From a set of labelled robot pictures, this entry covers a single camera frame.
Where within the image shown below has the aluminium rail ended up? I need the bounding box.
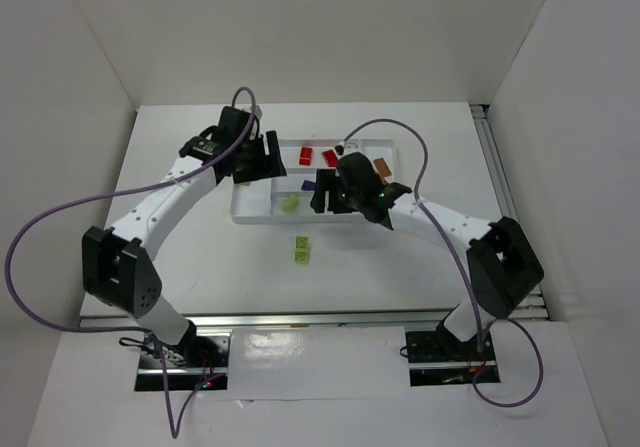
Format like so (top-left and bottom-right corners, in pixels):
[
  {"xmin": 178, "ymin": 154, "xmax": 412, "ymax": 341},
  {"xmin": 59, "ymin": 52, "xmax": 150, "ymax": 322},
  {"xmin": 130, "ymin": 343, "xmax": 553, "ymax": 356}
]
[
  {"xmin": 469, "ymin": 104, "xmax": 548, "ymax": 318},
  {"xmin": 80, "ymin": 305, "xmax": 550, "ymax": 328}
]

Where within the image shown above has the aluminium rail right side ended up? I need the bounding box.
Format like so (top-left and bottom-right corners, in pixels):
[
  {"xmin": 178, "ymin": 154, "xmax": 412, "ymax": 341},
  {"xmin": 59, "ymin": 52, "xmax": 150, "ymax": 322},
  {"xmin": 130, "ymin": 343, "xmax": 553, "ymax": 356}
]
[{"xmin": 469, "ymin": 104, "xmax": 548, "ymax": 318}]

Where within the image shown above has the red curved lego brick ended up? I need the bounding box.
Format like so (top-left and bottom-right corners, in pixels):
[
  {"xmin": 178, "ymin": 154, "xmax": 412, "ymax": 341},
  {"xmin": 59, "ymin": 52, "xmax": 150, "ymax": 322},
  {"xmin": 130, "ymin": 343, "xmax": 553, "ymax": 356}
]
[{"xmin": 321, "ymin": 150, "xmax": 339, "ymax": 168}]

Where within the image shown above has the white compartment tray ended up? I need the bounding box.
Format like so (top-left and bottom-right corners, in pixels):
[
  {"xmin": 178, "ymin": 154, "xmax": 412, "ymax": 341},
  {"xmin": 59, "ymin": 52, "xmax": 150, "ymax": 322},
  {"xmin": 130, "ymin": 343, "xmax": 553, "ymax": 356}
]
[{"xmin": 228, "ymin": 137, "xmax": 401, "ymax": 226}]

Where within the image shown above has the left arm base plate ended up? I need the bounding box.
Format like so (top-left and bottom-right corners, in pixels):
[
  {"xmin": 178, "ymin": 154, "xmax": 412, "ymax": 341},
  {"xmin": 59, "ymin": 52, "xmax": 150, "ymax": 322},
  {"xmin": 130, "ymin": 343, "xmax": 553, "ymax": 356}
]
[{"xmin": 134, "ymin": 332, "xmax": 231, "ymax": 392}]

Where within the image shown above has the pale green square lego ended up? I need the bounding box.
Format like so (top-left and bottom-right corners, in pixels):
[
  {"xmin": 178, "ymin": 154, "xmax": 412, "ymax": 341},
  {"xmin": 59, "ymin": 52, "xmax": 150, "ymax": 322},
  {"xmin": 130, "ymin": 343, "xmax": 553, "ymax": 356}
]
[{"xmin": 294, "ymin": 249, "xmax": 310, "ymax": 265}]

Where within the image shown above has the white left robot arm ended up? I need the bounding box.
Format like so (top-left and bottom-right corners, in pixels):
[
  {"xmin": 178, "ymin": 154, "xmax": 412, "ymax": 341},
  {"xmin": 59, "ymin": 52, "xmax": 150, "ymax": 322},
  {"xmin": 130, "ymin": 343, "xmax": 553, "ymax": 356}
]
[{"xmin": 81, "ymin": 106, "xmax": 286, "ymax": 367}]

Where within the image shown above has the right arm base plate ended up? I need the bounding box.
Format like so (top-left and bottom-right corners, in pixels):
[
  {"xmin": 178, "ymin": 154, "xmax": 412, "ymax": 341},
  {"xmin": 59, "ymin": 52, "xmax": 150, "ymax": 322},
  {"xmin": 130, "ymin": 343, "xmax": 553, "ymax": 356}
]
[{"xmin": 399, "ymin": 331, "xmax": 501, "ymax": 387}]

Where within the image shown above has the brown lego plate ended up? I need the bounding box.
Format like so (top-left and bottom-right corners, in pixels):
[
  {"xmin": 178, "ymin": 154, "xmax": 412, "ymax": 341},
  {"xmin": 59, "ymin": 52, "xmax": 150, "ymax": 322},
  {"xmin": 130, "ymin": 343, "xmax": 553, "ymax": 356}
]
[{"xmin": 373, "ymin": 158, "xmax": 392, "ymax": 181}]

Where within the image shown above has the pale green curved lego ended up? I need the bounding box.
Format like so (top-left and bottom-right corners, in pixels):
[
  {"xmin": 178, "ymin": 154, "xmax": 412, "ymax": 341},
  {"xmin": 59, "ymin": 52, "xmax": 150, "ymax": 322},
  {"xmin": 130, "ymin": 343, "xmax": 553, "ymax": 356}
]
[{"xmin": 295, "ymin": 236, "xmax": 309, "ymax": 250}]

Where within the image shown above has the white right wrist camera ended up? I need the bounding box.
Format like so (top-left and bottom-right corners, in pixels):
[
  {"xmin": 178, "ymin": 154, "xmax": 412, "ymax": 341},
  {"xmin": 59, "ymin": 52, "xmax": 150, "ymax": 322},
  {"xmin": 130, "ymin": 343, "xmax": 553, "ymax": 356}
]
[{"xmin": 335, "ymin": 139, "xmax": 363, "ymax": 155}]

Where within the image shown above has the red lego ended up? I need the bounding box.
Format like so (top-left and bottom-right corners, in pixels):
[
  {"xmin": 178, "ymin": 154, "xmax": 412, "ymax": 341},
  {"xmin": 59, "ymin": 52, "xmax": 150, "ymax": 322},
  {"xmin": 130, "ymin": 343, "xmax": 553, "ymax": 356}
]
[{"xmin": 298, "ymin": 146, "xmax": 313, "ymax": 166}]

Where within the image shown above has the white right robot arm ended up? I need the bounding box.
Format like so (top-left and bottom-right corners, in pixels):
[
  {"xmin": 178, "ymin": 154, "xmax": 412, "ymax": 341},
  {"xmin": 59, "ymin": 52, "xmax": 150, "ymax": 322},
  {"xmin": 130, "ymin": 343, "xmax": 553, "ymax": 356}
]
[{"xmin": 310, "ymin": 152, "xmax": 544, "ymax": 355}]

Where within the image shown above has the aluminium rail front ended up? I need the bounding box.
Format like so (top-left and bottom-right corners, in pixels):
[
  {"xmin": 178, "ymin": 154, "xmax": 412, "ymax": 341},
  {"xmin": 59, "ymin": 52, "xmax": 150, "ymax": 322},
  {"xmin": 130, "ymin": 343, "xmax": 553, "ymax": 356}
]
[{"xmin": 80, "ymin": 305, "xmax": 550, "ymax": 328}]

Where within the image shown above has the pale green long lego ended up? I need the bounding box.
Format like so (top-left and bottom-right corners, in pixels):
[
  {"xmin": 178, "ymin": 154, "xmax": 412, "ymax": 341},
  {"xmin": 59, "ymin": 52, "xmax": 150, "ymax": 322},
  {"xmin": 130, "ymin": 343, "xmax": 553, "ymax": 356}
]
[{"xmin": 282, "ymin": 193, "xmax": 299, "ymax": 213}]

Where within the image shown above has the purple lego brick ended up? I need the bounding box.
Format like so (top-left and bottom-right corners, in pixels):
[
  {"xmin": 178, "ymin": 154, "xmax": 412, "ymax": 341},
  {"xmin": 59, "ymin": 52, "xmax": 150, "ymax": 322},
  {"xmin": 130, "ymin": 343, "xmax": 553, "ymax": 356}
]
[{"xmin": 301, "ymin": 180, "xmax": 316, "ymax": 191}]

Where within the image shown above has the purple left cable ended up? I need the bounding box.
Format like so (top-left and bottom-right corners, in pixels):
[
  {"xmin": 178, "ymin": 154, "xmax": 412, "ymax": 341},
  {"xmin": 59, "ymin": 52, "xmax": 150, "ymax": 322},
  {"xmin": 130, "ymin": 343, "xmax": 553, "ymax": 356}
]
[{"xmin": 4, "ymin": 86, "xmax": 264, "ymax": 439}]

